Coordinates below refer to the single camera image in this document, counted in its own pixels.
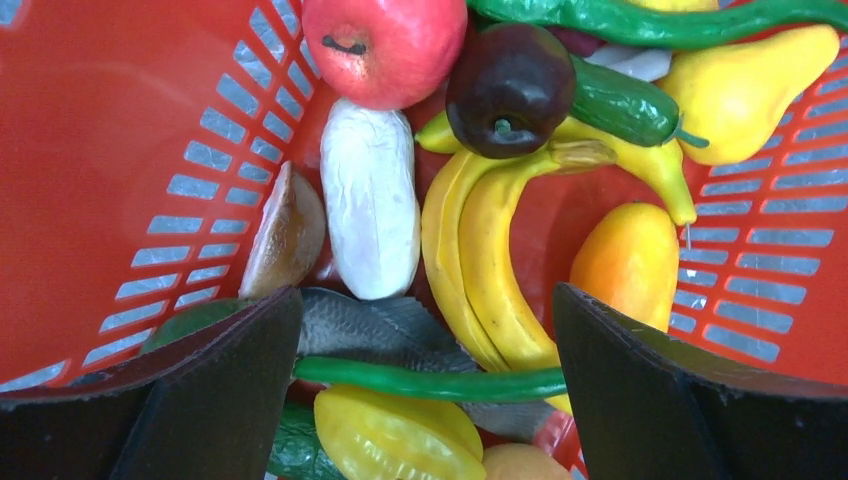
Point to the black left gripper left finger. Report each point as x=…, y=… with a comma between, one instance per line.
x=203, y=407

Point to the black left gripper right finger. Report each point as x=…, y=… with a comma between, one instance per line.
x=650, y=406

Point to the grey toy fish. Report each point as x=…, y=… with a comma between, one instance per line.
x=401, y=332

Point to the orange yellow mango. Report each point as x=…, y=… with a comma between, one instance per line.
x=630, y=262

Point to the yellow star fruit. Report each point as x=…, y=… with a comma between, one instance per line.
x=373, y=435

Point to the brown mushroom cap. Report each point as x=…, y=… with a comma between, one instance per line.
x=289, y=239

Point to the dark green chili pepper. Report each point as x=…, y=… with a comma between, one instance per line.
x=504, y=387

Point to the red bell pepper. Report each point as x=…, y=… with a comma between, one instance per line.
x=554, y=216

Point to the red plastic basket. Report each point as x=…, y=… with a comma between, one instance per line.
x=140, y=141

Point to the green cucumber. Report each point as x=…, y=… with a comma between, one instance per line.
x=631, y=109

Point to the white mushroom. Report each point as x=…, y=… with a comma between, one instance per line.
x=367, y=171

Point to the dark purple plum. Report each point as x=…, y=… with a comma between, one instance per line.
x=513, y=84

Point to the purple sweet potato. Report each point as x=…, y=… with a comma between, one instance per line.
x=576, y=42

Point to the long green pepper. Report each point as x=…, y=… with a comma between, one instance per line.
x=629, y=24

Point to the red apple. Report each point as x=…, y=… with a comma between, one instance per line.
x=383, y=54

